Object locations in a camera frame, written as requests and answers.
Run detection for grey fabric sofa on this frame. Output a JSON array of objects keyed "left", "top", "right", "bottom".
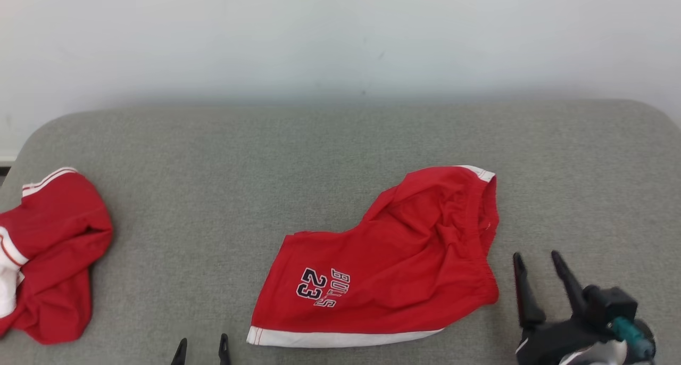
[{"left": 0, "top": 99, "right": 681, "bottom": 365}]

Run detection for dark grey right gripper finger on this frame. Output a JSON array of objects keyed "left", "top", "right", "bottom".
[
  {"left": 513, "top": 252, "right": 546, "bottom": 331},
  {"left": 551, "top": 250, "right": 586, "bottom": 316}
]

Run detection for teal cable connector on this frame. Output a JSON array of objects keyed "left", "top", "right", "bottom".
[{"left": 611, "top": 317, "right": 656, "bottom": 360}]

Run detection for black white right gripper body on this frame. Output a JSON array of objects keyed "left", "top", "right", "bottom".
[{"left": 516, "top": 316, "right": 656, "bottom": 365}]

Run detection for red Bulls jersey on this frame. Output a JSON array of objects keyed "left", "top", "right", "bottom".
[{"left": 0, "top": 167, "right": 114, "bottom": 345}]

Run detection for red Bulls 23 shorts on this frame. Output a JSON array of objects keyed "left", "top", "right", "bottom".
[{"left": 246, "top": 165, "right": 501, "bottom": 349}]

